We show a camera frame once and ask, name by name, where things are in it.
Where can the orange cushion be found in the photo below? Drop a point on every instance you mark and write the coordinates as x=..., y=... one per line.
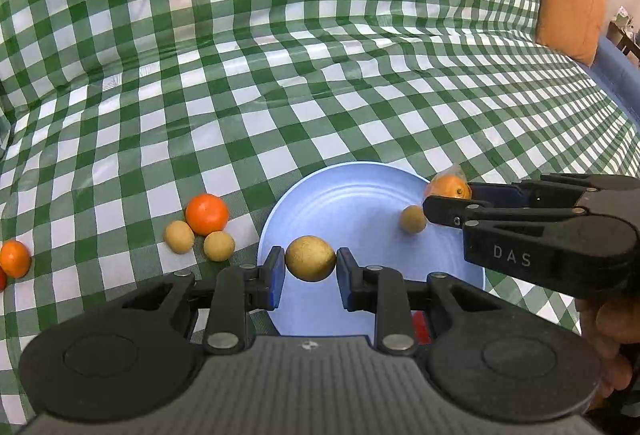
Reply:
x=570, y=0

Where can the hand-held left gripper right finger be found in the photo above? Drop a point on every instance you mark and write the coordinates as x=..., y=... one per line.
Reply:
x=346, y=277

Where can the plastic-wrapped orange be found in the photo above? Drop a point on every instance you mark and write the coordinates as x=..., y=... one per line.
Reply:
x=445, y=187

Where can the brown longan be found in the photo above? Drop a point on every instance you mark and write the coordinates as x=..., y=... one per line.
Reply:
x=179, y=237
x=413, y=218
x=310, y=258
x=219, y=246

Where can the green checkered cloth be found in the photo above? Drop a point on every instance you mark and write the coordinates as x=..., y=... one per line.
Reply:
x=300, y=65

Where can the light blue plate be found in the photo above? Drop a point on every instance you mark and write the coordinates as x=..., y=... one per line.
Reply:
x=350, y=215

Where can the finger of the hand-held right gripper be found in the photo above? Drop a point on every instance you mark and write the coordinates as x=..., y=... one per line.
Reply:
x=445, y=210
x=492, y=194

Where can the blue sofa edge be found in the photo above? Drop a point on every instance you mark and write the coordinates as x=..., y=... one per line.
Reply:
x=620, y=77

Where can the red tomato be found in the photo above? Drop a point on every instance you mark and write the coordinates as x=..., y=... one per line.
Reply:
x=422, y=327

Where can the wooden furniture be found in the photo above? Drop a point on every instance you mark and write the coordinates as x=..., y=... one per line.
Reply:
x=626, y=40

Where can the orange tangerine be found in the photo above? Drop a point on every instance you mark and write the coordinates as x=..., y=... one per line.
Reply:
x=207, y=213
x=15, y=259

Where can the person's right hand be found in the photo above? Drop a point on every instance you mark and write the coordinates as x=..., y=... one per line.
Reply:
x=600, y=335

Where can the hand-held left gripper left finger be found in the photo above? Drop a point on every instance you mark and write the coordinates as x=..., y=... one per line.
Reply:
x=275, y=276

